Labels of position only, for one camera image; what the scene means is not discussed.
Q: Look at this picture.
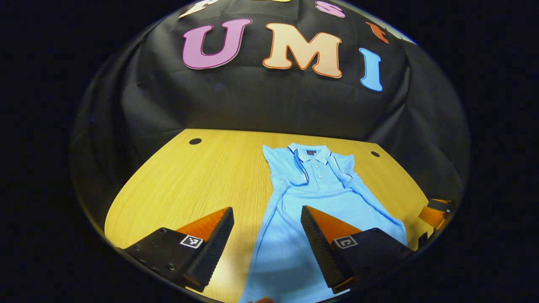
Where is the light blue polo T-shirt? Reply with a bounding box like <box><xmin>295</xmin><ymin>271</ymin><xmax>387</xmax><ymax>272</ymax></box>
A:
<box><xmin>238</xmin><ymin>143</ymin><xmax>408</xmax><ymax>303</ymax></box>

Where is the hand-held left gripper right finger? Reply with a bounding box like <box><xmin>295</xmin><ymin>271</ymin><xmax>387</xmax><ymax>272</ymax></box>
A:
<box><xmin>300</xmin><ymin>205</ymin><xmax>416</xmax><ymax>295</ymax></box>

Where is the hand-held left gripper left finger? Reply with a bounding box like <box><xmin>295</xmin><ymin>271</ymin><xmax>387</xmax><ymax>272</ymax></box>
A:
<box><xmin>121</xmin><ymin>206</ymin><xmax>235</xmax><ymax>293</ymax></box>

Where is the black backdrop cloth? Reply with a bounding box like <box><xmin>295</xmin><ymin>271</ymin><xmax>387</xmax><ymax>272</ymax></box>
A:
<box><xmin>69</xmin><ymin>0</ymin><xmax>471</xmax><ymax>228</ymax></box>

